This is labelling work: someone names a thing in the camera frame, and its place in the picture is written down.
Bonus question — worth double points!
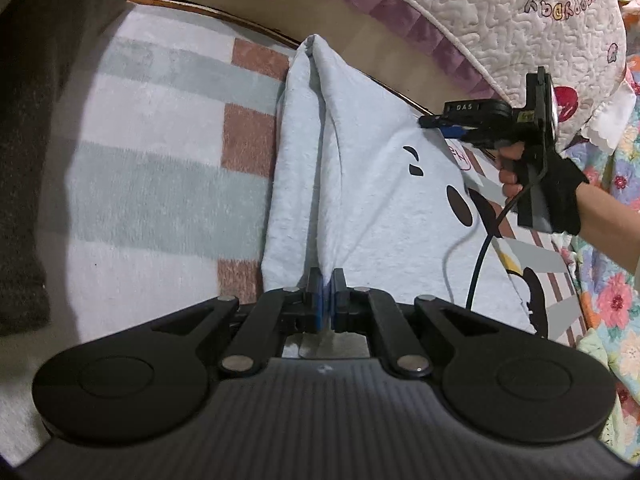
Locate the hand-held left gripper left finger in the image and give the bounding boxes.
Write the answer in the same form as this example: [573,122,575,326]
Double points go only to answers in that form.
[152,267,327,377]

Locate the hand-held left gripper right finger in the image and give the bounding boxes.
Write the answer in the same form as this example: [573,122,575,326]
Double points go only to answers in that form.
[331,268,501,378]

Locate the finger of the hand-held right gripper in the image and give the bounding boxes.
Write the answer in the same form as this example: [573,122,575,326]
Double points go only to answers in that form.
[419,115,468,130]
[440,127,483,142]

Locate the light blue t-shirt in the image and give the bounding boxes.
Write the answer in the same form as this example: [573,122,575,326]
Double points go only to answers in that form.
[260,34,551,361]

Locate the stack of folded clothes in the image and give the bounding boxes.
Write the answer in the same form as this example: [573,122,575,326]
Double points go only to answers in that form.
[0,0,146,338]

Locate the person's right hand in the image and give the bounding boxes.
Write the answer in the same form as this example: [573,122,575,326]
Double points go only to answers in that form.
[499,143,590,235]

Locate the white bear-printed quilt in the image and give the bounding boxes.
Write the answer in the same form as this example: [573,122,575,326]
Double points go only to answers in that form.
[285,0,632,153]

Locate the white lace cloth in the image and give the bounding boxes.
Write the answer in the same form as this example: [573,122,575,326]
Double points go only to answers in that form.
[580,77,638,151]

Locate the checkered printed mat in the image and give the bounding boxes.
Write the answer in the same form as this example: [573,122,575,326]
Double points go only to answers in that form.
[0,2,591,466]

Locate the floral quilt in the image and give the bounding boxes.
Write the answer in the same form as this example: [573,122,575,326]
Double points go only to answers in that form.
[562,55,640,463]

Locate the light green quilt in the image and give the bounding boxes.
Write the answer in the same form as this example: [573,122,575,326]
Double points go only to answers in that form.
[575,330,640,461]

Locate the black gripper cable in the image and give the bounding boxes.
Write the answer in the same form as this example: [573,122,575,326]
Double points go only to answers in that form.
[465,172,543,311]

